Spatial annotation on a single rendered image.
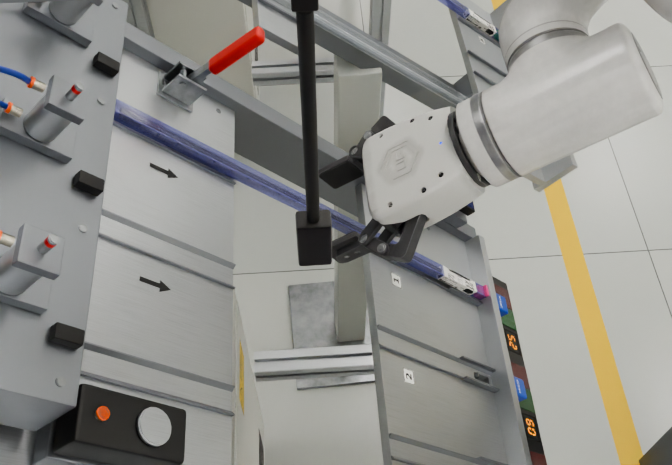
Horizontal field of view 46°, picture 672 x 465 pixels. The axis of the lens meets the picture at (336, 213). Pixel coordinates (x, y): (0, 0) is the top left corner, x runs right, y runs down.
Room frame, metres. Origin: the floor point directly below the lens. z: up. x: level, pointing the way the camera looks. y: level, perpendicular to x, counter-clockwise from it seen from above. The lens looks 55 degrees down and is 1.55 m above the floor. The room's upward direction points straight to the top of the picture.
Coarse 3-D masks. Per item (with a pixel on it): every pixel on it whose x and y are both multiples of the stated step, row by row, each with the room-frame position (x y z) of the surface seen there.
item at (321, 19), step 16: (288, 0) 0.66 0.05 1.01; (320, 16) 0.66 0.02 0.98; (336, 32) 0.66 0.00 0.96; (352, 32) 0.67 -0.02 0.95; (368, 48) 0.67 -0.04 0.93; (384, 48) 0.68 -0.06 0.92; (400, 64) 0.67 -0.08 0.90; (416, 80) 0.67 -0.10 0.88; (432, 80) 0.68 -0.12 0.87; (448, 96) 0.68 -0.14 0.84; (464, 96) 0.69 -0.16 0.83
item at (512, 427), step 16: (480, 240) 0.54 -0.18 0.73; (480, 256) 0.52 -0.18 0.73; (480, 272) 0.49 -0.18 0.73; (496, 304) 0.45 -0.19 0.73; (480, 320) 0.43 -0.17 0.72; (496, 320) 0.43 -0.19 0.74; (496, 336) 0.41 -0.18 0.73; (496, 352) 0.39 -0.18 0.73; (496, 368) 0.37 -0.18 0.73; (496, 384) 0.35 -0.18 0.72; (512, 384) 0.35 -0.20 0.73; (496, 400) 0.33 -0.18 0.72; (512, 400) 0.33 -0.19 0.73; (512, 416) 0.31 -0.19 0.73; (512, 432) 0.29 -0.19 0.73; (512, 448) 0.28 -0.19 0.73; (528, 448) 0.28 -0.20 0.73; (512, 464) 0.26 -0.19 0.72; (528, 464) 0.26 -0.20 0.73
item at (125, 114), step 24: (120, 120) 0.44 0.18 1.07; (144, 120) 0.44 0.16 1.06; (168, 144) 0.44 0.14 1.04; (192, 144) 0.44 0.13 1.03; (216, 168) 0.44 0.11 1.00; (240, 168) 0.45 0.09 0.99; (264, 192) 0.44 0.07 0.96; (288, 192) 0.45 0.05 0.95; (336, 216) 0.45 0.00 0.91; (408, 264) 0.45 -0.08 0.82; (432, 264) 0.46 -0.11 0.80; (480, 288) 0.47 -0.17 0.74
